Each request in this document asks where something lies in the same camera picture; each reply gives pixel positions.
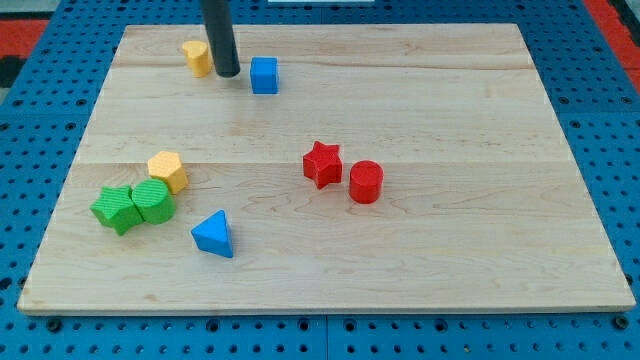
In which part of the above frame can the blue cube block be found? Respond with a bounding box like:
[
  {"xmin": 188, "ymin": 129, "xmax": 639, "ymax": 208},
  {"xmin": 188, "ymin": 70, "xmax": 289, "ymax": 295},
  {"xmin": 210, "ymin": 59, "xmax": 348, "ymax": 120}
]
[{"xmin": 250, "ymin": 57, "xmax": 279, "ymax": 94}]

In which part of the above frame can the yellow hexagon block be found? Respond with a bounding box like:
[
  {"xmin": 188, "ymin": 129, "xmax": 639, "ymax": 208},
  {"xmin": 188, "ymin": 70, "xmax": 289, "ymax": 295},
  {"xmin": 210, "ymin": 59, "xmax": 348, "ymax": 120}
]
[{"xmin": 147, "ymin": 151, "xmax": 189, "ymax": 195}]

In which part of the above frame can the red star block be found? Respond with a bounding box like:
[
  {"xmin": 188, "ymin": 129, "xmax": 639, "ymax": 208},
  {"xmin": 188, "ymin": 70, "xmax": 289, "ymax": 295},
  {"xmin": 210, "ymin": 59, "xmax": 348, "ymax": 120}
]
[{"xmin": 303, "ymin": 141, "xmax": 343, "ymax": 189}]

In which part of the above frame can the green star block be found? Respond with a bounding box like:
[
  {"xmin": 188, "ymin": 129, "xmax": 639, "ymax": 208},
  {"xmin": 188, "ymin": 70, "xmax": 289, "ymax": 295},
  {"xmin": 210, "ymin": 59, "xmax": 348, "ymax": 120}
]
[{"xmin": 90, "ymin": 185, "xmax": 144, "ymax": 236}]

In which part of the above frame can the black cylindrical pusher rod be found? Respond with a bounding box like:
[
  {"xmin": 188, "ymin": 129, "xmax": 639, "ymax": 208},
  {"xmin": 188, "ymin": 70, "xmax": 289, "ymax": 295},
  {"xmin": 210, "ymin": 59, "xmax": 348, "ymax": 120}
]
[{"xmin": 200, "ymin": 0, "xmax": 240, "ymax": 78}]

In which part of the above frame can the blue triangle block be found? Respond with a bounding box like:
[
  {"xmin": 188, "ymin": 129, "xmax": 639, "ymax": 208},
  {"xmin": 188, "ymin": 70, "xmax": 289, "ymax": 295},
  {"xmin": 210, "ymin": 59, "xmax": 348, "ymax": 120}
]
[{"xmin": 191, "ymin": 210, "xmax": 234, "ymax": 258}]

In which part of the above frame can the red cylinder block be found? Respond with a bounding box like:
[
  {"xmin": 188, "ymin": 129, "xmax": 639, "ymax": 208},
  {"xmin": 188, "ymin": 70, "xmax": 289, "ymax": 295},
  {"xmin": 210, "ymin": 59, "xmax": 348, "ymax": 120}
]
[{"xmin": 349, "ymin": 160, "xmax": 384, "ymax": 204}]

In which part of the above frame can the wooden board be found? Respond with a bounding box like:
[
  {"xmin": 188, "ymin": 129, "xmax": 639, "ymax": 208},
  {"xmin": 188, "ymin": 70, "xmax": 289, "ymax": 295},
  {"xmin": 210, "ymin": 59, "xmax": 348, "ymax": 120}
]
[{"xmin": 18, "ymin": 23, "xmax": 636, "ymax": 316}]

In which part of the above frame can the green cylinder block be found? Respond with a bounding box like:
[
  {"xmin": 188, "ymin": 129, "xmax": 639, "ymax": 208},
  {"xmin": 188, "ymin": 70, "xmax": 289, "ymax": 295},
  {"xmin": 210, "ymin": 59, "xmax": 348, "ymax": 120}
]
[{"xmin": 132, "ymin": 178, "xmax": 176, "ymax": 225}]

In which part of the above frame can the yellow heart block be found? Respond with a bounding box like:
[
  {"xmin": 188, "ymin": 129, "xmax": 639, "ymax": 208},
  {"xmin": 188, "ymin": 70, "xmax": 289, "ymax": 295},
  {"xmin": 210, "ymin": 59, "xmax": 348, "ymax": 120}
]
[{"xmin": 182, "ymin": 40, "xmax": 213, "ymax": 78}]

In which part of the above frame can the blue perforated base mat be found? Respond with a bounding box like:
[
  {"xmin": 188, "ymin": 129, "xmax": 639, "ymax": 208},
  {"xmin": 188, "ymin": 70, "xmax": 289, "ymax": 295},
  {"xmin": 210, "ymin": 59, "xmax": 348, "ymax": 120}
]
[{"xmin": 1, "ymin": 1, "xmax": 639, "ymax": 359}]

